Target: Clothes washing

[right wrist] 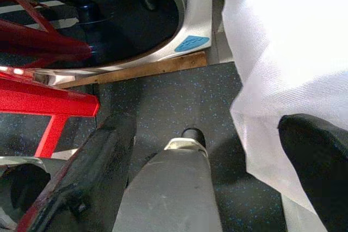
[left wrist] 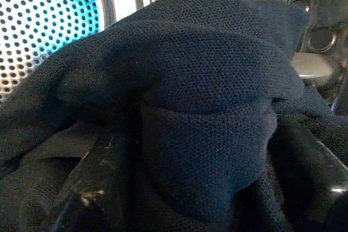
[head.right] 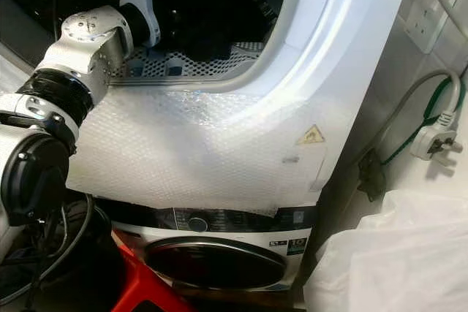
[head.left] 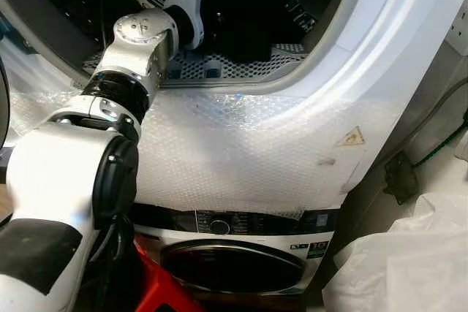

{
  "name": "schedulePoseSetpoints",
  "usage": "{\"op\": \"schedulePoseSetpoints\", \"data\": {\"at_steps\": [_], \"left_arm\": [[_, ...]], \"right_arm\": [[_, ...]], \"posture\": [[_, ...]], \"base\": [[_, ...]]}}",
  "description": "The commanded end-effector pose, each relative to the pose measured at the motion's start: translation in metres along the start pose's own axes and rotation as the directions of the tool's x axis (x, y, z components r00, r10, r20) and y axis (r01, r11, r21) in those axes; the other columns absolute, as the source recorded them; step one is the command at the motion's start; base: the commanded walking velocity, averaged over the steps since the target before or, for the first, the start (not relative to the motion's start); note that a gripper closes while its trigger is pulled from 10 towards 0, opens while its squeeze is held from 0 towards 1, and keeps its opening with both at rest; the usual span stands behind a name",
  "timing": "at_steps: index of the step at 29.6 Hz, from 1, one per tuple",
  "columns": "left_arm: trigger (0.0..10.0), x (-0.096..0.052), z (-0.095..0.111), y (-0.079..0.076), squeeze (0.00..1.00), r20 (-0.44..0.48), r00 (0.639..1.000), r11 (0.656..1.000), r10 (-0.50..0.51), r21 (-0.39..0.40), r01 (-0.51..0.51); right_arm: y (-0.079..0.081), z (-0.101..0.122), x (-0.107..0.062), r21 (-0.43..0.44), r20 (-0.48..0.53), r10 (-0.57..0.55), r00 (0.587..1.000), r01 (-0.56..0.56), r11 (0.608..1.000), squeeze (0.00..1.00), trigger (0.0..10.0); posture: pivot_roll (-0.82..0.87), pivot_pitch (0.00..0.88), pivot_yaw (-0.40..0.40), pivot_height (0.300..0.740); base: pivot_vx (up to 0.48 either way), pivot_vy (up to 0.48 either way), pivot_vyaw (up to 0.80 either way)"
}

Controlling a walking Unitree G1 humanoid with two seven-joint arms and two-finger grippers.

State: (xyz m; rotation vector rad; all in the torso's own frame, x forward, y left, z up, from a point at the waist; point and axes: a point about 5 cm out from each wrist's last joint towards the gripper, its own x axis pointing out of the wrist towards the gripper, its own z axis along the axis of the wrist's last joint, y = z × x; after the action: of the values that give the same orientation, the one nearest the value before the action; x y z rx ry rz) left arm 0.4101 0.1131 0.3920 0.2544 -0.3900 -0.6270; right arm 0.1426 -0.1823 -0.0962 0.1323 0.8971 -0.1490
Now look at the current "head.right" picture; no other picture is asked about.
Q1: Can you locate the white washing machine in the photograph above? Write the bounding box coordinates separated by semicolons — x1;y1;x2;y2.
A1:
101;201;320;297

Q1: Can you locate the perforated metal lint filter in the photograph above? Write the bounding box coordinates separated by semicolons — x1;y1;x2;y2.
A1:
110;40;265;83

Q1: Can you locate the clear bubble wrap sheet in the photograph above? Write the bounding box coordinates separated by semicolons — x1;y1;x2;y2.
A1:
0;56;337;216

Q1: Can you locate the yellow triangle warning sticker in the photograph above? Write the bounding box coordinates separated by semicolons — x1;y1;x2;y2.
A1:
297;124;327;145

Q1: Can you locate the white tumble dryer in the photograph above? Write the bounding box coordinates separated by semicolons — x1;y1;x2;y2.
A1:
0;0;419;216

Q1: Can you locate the black washer control knob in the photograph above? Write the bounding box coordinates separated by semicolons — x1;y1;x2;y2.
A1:
187;216;209;234

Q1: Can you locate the dark round washer door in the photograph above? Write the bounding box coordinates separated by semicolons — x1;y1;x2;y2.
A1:
145;236;294;292

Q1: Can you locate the green warranty label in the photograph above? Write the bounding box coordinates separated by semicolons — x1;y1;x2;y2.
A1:
288;237;309;256

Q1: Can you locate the red plastic stool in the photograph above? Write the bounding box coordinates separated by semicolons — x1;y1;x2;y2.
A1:
113;229;186;312

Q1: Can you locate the white power plug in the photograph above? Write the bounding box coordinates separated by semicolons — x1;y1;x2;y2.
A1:
409;111;464;161

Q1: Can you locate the white plastic bag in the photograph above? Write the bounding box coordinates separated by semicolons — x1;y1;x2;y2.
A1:
303;189;468;312

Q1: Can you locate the grey power cable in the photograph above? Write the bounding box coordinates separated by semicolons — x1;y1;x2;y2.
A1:
371;69;463;158

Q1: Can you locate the black wall bracket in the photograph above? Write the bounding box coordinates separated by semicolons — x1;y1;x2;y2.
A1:
358;149;388;202

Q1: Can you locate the white wall socket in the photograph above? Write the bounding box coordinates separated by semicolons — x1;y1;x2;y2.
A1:
405;0;448;55

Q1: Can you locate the green cable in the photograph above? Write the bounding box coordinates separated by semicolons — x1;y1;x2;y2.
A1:
380;77;456;167

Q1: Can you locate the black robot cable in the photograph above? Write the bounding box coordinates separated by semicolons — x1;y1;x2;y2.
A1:
0;194;97;307

